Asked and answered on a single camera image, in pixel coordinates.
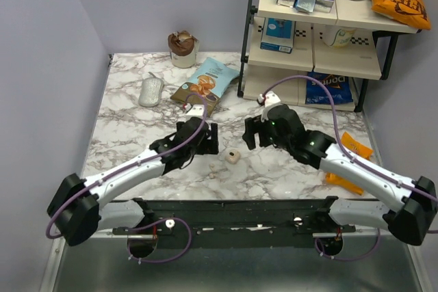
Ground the brown white paper cup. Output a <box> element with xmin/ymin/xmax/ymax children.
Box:
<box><xmin>168</xmin><ymin>30</ymin><xmax>199</xmax><ymax>68</ymax></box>

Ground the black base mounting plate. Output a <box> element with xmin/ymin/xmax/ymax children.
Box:
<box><xmin>112</xmin><ymin>198</ymin><xmax>357</xmax><ymax>250</ymax></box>

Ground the silver glitter pouch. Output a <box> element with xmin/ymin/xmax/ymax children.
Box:
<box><xmin>138</xmin><ymin>72</ymin><xmax>164</xmax><ymax>107</ymax></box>

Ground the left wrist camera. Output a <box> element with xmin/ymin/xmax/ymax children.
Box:
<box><xmin>183</xmin><ymin>103</ymin><xmax>205</xmax><ymax>120</ymax></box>

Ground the beige earbud charging case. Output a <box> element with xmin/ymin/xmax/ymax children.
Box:
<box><xmin>224</xmin><ymin>149</ymin><xmax>241</xmax><ymax>164</ymax></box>

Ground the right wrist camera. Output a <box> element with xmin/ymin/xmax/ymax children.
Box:
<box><xmin>257</xmin><ymin>90</ymin><xmax>281</xmax><ymax>122</ymax></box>

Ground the orange snack bag on table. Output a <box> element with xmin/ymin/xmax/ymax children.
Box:
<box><xmin>325</xmin><ymin>132</ymin><xmax>374</xmax><ymax>196</ymax></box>

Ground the light blue chip bag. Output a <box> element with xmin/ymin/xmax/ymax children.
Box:
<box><xmin>170</xmin><ymin>57</ymin><xmax>239</xmax><ymax>116</ymax></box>

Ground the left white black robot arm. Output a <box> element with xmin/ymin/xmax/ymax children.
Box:
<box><xmin>46</xmin><ymin>117</ymin><xmax>218</xmax><ymax>246</ymax></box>

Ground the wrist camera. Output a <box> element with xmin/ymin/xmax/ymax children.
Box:
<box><xmin>183</xmin><ymin>103</ymin><xmax>205</xmax><ymax>120</ymax></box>
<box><xmin>257</xmin><ymin>90</ymin><xmax>281</xmax><ymax>122</ymax></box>

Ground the black frame beige shelf rack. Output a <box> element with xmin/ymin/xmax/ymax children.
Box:
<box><xmin>237</xmin><ymin>0</ymin><xmax>417</xmax><ymax>112</ymax></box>

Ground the blue box on shelf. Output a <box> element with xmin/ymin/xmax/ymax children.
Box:
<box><xmin>260</xmin><ymin>18</ymin><xmax>295</xmax><ymax>54</ymax></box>

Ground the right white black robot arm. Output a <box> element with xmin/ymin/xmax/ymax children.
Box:
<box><xmin>242</xmin><ymin>104</ymin><xmax>437</xmax><ymax>246</ymax></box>

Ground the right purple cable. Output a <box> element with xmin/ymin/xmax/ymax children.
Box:
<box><xmin>261</xmin><ymin>75</ymin><xmax>438</xmax><ymax>262</ymax></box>

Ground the blue Doritos chip bag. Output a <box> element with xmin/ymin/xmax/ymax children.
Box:
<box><xmin>305</xmin><ymin>72</ymin><xmax>353</xmax><ymax>105</ymax></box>

